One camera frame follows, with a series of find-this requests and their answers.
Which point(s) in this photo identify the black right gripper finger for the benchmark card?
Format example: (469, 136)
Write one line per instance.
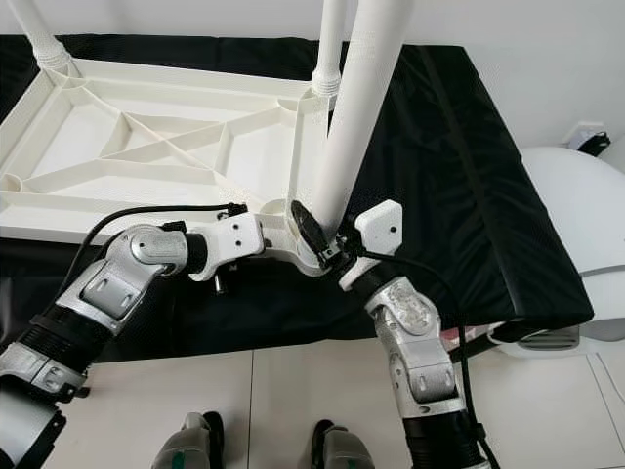
(313, 230)

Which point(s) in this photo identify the white ribbed plastic table top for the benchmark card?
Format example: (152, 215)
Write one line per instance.
(59, 147)

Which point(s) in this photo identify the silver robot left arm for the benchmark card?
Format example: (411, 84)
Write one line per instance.
(117, 283)

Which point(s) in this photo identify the black quilted bench cover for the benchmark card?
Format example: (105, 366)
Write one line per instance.
(469, 195)

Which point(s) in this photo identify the small pink object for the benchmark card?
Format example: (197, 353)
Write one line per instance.
(467, 328)

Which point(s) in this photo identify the black metal bench leg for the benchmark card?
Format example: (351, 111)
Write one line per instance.
(477, 342)
(76, 391)

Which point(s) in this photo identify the silver robot left leg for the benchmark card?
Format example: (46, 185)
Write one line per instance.
(186, 445)

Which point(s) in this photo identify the silver robot leg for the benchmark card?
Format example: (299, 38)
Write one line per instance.
(344, 449)
(186, 445)

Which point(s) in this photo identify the silver robot right leg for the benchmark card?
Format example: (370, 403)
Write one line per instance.
(344, 449)

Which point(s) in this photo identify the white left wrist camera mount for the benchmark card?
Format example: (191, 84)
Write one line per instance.
(234, 237)

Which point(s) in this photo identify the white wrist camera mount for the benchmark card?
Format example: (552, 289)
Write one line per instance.
(234, 237)
(383, 225)

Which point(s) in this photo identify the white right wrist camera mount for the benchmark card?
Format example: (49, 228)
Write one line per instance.
(383, 225)

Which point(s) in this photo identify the wall socket with black plug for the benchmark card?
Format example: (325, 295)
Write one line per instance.
(593, 140)

